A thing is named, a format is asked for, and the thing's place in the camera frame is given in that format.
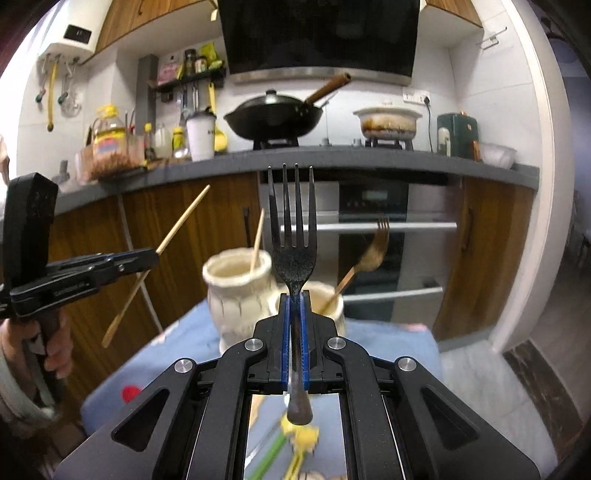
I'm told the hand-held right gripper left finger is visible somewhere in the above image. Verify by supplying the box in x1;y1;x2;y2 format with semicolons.
51;294;291;480

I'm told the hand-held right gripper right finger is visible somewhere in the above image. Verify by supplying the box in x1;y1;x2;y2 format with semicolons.
300;291;541;480

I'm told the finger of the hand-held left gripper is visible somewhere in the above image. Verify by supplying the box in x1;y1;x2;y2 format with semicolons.
47;248;160;278
10;270;140;318

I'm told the short cream ceramic utensil jar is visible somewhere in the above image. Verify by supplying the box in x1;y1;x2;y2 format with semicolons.
270;281;347;339

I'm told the tall cream ceramic utensil jar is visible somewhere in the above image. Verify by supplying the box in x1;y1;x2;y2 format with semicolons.
202;248;279;354

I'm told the black metal fork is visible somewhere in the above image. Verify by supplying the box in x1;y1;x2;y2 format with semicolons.
268;164;319;425

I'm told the wooden chopstick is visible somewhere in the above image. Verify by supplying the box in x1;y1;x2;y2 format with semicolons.
250;209;265;274
102;185;211;348

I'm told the gold metal fork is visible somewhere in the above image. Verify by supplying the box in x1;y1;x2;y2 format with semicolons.
318;216;391;315

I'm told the person's left hand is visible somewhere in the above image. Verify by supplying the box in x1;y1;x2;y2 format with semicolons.
28;316;75;380

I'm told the wide wooden lower cabinet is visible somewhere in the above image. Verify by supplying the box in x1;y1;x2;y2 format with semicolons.
44;173;262;398

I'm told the yellow green plastic utensil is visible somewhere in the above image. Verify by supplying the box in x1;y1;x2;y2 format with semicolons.
245;397;320;480

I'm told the clear plastic food box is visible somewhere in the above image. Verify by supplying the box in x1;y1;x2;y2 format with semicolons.
75;136;146;181

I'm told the blue printed cloth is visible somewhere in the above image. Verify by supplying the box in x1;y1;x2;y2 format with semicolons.
82;300;444;480

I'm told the yellow cap oil bottle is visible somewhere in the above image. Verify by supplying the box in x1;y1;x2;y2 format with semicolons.
89;105;132;153

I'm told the white tumbler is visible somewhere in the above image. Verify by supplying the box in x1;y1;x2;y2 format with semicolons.
185;112;218;161

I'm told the stainless steel oven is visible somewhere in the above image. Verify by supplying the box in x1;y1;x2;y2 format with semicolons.
257;178;459;320

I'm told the grey vertical pipe cover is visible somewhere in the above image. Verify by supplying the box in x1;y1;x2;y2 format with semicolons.
137;54;160;134

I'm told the white water heater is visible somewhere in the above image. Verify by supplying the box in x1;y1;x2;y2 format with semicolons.
39;9;110;64

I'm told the grey kitchen countertop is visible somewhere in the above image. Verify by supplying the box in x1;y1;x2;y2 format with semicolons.
58;147;541;216

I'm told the pink box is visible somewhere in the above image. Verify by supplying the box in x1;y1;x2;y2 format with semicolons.
157;62;181;86

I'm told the gas stove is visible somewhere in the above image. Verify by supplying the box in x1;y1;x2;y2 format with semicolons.
252;135;415;152

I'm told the green snack packet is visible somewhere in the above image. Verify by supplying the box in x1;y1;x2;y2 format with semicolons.
201;42;225;70

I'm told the white casserole pot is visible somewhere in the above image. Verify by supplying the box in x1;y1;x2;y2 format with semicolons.
353;107;424;139

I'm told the wooden upper cabinet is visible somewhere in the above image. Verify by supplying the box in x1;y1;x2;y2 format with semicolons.
422;0;484;28
95;0;219;54

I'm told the green kitchen appliance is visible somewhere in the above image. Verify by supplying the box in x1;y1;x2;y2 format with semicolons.
436;112;481;160

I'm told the clear plastic bowl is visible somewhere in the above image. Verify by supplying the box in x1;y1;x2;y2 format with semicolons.
478;142;517;169

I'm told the black range hood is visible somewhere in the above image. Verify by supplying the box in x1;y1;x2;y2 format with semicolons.
217;0;421;86

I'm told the metal towel holder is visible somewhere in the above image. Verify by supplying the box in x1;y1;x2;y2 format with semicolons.
480;27;508;49

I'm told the yellow hose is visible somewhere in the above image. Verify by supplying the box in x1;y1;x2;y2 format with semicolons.
47;60;57;133

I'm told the black wall shelf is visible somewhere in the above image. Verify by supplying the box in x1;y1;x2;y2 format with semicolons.
148;68;227;101

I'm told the black wok with wooden handle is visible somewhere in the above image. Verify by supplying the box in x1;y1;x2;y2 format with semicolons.
224;73;352;140

